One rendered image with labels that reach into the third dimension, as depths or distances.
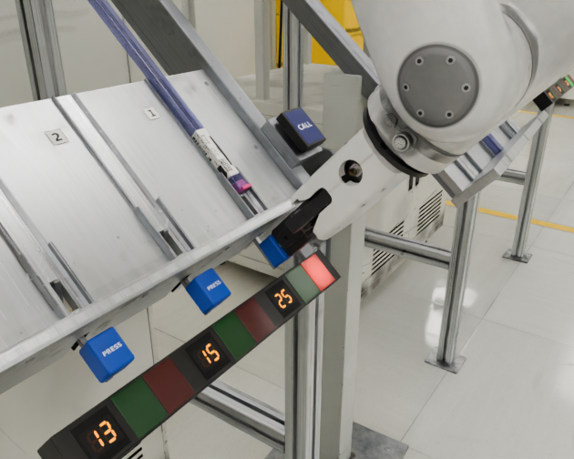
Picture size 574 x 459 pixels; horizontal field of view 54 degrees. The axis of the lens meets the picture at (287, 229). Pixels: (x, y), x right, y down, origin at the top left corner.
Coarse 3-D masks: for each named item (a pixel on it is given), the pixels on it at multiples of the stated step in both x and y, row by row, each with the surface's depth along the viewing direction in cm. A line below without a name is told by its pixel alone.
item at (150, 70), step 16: (96, 0) 60; (112, 16) 60; (112, 32) 60; (128, 32) 60; (128, 48) 59; (144, 64) 59; (160, 80) 59; (160, 96) 59; (176, 96) 59; (176, 112) 58; (192, 112) 59; (192, 128) 58; (240, 176) 58; (240, 192) 57
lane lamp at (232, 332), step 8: (232, 312) 51; (224, 320) 50; (232, 320) 50; (216, 328) 49; (224, 328) 49; (232, 328) 50; (240, 328) 50; (224, 336) 49; (232, 336) 49; (240, 336) 50; (248, 336) 50; (232, 344) 49; (240, 344) 49; (248, 344) 50; (232, 352) 49; (240, 352) 49
